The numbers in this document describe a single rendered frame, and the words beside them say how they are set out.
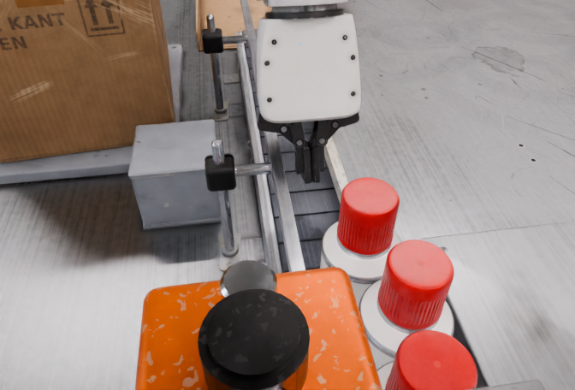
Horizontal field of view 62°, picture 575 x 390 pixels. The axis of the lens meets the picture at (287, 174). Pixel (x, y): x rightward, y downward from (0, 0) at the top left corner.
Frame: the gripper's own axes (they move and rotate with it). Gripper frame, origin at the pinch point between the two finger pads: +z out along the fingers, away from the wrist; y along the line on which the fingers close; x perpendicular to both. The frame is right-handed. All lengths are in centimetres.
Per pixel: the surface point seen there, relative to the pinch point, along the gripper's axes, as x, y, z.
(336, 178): 1.1, 3.2, 2.7
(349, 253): -23.7, -1.7, -2.6
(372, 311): -27.3, -1.4, -1.0
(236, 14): 66, -4, -13
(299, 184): 5.3, -0.4, 4.8
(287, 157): 10.3, -1.2, 2.9
